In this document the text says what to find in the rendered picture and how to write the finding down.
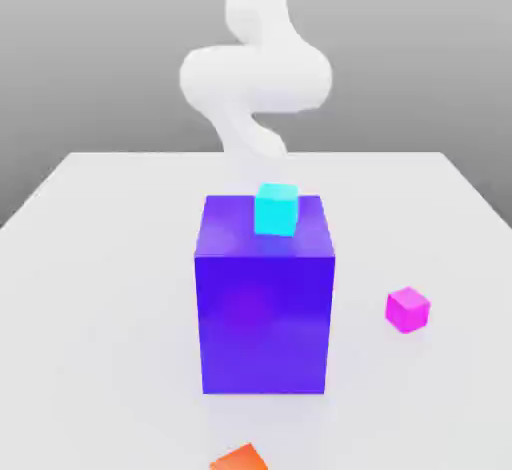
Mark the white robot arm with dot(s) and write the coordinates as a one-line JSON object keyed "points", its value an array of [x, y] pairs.
{"points": [[256, 78]]}

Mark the small cyan cube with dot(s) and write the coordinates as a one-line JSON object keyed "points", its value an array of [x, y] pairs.
{"points": [[276, 212]]}

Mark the small magenta cube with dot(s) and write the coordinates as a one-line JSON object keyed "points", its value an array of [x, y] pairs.
{"points": [[407, 310]]}

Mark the small orange cube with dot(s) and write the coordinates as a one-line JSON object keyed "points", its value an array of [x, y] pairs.
{"points": [[240, 460]]}

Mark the large purple box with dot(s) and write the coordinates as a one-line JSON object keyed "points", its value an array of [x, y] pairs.
{"points": [[264, 318]]}

